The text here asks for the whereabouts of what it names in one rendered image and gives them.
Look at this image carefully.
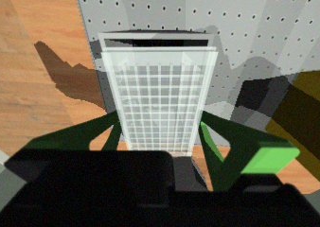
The yellow open-top bin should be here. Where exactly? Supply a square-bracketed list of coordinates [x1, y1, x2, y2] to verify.
[265, 70, 320, 183]

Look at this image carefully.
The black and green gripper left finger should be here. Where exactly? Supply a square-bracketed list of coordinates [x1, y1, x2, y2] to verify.
[21, 111, 122, 150]

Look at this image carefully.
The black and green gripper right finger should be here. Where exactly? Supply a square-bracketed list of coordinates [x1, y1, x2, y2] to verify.
[198, 111, 300, 191]

